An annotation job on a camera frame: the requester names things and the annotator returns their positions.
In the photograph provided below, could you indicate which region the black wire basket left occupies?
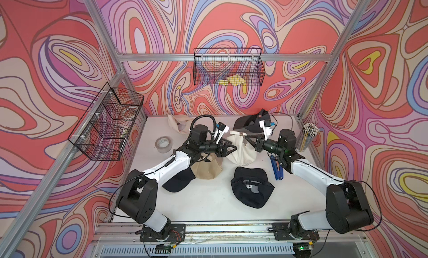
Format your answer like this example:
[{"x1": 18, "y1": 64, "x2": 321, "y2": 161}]
[{"x1": 68, "y1": 83, "x2": 144, "y2": 161}]

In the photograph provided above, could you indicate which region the cup of pencils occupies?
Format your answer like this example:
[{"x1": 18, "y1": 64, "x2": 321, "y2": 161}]
[{"x1": 296, "y1": 123, "x2": 320, "y2": 152}]

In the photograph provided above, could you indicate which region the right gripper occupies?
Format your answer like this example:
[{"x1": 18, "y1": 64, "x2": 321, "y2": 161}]
[{"x1": 244, "y1": 133, "x2": 284, "y2": 155}]

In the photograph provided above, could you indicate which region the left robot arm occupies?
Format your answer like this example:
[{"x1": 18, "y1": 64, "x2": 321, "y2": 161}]
[{"x1": 115, "y1": 114, "x2": 237, "y2": 241}]

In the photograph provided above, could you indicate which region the black cap upside down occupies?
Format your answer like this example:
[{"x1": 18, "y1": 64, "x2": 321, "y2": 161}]
[{"x1": 231, "y1": 167, "x2": 275, "y2": 209}]

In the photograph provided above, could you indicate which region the cream baseball cap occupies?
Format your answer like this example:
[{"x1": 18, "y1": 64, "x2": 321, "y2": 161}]
[{"x1": 167, "y1": 114, "x2": 193, "y2": 134}]

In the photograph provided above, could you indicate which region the clear tape roll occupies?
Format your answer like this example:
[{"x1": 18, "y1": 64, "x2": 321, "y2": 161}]
[{"x1": 155, "y1": 136, "x2": 173, "y2": 153}]

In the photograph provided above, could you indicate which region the blue tool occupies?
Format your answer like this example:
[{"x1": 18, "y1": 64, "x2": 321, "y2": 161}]
[{"x1": 270, "y1": 154, "x2": 284, "y2": 181}]

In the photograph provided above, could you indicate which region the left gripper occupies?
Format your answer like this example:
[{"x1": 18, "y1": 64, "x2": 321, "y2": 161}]
[{"x1": 198, "y1": 138, "x2": 237, "y2": 159}]

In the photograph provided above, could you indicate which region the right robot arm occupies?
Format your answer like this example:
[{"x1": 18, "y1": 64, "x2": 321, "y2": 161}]
[{"x1": 245, "y1": 129, "x2": 374, "y2": 239}]

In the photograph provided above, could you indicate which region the tan khaki baseball cap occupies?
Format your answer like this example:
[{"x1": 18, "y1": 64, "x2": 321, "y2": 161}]
[{"x1": 191, "y1": 155, "x2": 222, "y2": 180}]

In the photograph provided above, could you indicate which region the black wire basket back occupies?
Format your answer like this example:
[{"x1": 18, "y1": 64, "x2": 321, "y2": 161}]
[{"x1": 193, "y1": 46, "x2": 266, "y2": 86}]

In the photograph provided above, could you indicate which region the dark grey baseball cap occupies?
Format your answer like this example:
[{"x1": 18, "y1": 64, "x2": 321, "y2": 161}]
[{"x1": 233, "y1": 109, "x2": 270, "y2": 134}]

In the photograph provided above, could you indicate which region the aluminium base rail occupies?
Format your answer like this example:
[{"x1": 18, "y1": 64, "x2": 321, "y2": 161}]
[{"x1": 85, "y1": 220, "x2": 376, "y2": 258}]

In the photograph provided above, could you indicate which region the light beige baseball cap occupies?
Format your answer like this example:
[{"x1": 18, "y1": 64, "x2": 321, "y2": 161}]
[{"x1": 226, "y1": 131, "x2": 257, "y2": 167}]

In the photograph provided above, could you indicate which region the black cap with white logo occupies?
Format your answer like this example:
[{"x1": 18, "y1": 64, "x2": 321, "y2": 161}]
[{"x1": 162, "y1": 167, "x2": 196, "y2": 193}]

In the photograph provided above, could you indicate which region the black wire basket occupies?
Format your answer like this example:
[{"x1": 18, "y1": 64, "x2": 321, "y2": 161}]
[
  {"x1": 68, "y1": 83, "x2": 144, "y2": 161},
  {"x1": 193, "y1": 46, "x2": 266, "y2": 86}
]

